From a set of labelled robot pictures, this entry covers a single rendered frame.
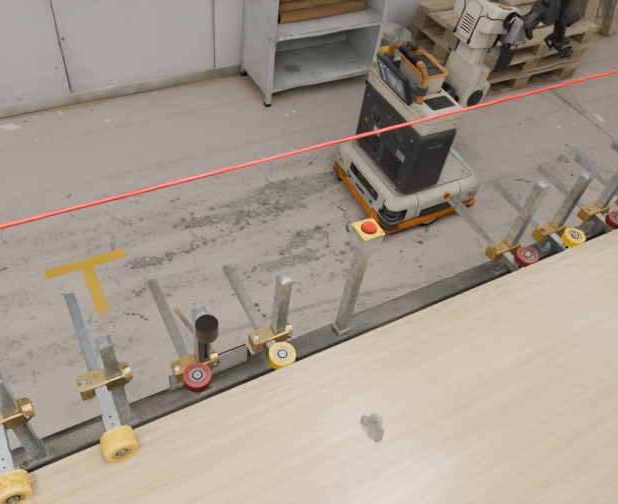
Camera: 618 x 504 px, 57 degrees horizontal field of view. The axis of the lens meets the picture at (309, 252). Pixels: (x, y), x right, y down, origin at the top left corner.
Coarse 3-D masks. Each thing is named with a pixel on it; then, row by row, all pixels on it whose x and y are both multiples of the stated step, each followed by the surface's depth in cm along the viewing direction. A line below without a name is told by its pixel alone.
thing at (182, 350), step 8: (152, 280) 187; (152, 288) 185; (160, 288) 185; (152, 296) 186; (160, 296) 183; (160, 304) 181; (160, 312) 180; (168, 312) 179; (168, 320) 177; (168, 328) 175; (176, 328) 176; (176, 336) 174; (176, 344) 172; (184, 344) 172; (184, 352) 171; (200, 392) 166
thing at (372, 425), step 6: (372, 414) 160; (378, 414) 160; (360, 420) 158; (366, 420) 157; (372, 420) 158; (378, 420) 158; (366, 426) 156; (372, 426) 156; (378, 426) 157; (366, 432) 156; (372, 432) 155; (378, 432) 156; (384, 432) 157; (372, 438) 155; (378, 438) 154
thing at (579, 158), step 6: (576, 156) 264; (582, 156) 264; (582, 162) 262; (588, 162) 261; (588, 168) 261; (594, 168) 259; (594, 174) 259; (600, 174) 256; (600, 180) 257; (606, 180) 254
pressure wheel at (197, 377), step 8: (192, 368) 162; (200, 368) 163; (208, 368) 163; (184, 376) 160; (192, 376) 161; (200, 376) 161; (208, 376) 161; (184, 384) 161; (192, 384) 159; (200, 384) 159; (208, 384) 161
